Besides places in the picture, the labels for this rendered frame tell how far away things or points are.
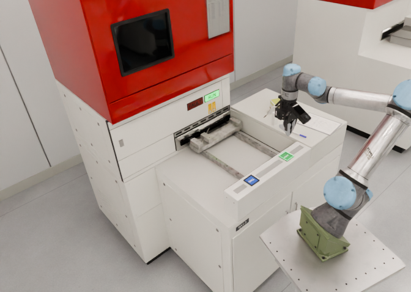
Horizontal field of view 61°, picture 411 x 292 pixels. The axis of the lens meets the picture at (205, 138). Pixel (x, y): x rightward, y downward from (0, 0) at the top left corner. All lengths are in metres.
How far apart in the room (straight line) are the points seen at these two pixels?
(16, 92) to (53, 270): 1.41
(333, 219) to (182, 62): 1.02
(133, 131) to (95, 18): 0.61
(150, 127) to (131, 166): 0.24
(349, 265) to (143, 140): 1.15
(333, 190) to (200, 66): 0.97
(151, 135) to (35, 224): 1.57
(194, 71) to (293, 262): 1.05
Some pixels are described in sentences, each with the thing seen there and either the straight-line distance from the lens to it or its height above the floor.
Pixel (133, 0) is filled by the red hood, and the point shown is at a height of 1.75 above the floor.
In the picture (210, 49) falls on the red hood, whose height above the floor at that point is 1.41.
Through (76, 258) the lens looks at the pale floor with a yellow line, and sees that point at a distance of 2.81.
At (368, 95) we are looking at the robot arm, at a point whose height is 1.38.
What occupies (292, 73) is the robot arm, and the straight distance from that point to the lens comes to 1.56.
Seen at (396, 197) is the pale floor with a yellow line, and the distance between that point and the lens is 3.22.
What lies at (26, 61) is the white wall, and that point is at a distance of 3.12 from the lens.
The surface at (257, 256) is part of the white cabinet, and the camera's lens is 2.08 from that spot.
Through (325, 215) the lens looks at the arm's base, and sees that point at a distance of 1.51.
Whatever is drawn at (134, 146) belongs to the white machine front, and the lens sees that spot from 1.89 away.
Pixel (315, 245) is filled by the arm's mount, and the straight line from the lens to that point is 1.59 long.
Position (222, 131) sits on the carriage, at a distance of 2.16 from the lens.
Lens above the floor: 2.10
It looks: 35 degrees down
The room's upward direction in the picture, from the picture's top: 4 degrees counter-clockwise
